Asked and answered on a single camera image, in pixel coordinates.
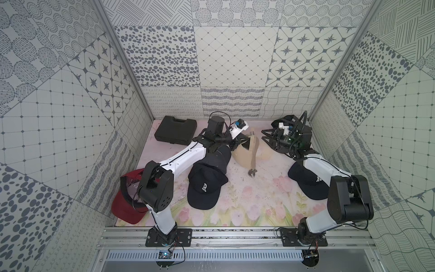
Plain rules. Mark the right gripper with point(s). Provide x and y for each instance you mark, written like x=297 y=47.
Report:
x=276 y=140

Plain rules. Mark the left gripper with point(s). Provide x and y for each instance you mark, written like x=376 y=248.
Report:
x=229 y=139

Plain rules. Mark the beige baseball cap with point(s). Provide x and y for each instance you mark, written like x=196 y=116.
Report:
x=246 y=153

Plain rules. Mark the dark grey baseball cap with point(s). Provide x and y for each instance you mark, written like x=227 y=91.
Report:
x=290 y=120

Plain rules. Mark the black cap with white logo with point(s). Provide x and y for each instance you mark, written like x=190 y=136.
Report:
x=205 y=183

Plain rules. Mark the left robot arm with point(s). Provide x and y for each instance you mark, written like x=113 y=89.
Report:
x=156 y=188

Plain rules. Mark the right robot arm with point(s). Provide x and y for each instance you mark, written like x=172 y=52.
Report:
x=348 y=196

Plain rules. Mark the black cap behind front cap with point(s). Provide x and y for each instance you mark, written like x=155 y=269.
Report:
x=219 y=159

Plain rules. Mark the black cap at right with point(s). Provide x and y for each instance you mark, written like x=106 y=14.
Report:
x=310 y=184

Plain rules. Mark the red baseball cap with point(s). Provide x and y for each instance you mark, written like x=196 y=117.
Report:
x=127 y=206

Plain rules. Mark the black plastic tool case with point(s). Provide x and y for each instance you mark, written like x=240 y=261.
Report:
x=176 y=131

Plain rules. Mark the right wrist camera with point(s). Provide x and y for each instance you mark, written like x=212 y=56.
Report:
x=286 y=128

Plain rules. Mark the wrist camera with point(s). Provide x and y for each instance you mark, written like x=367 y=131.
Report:
x=286 y=128
x=238 y=127

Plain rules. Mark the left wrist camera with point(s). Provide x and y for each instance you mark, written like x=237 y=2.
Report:
x=238 y=127

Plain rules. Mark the orange handled adjustable wrench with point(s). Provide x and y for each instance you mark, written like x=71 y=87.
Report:
x=252 y=173

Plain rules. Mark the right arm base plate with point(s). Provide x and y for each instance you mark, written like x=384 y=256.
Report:
x=291 y=237

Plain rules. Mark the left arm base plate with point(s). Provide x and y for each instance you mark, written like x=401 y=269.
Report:
x=179 y=236

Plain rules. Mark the aluminium front rail frame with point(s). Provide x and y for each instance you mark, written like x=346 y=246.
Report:
x=236 y=249

